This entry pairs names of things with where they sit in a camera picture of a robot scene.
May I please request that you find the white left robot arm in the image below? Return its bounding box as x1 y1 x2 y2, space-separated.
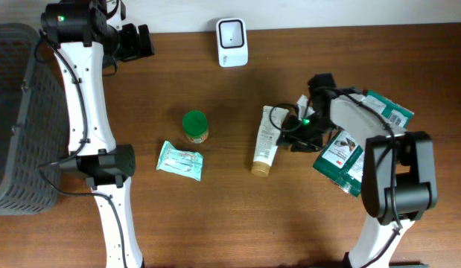
39 1 154 268

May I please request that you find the light blue wipes pack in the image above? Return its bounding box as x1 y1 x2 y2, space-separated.
156 141 203 182

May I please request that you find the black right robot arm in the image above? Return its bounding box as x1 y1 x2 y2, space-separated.
276 73 438 267

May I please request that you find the cream lotion tube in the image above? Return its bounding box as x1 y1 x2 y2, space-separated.
251 106 289 177

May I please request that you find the green 3M gloves package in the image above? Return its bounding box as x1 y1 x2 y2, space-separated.
313 91 413 197

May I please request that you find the dark grey plastic basket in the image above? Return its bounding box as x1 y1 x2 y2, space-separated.
0 23 69 216

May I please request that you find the white barcode scanner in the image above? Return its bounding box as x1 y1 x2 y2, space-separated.
215 18 249 68

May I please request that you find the green lid jar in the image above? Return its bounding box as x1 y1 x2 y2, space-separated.
182 110 209 144

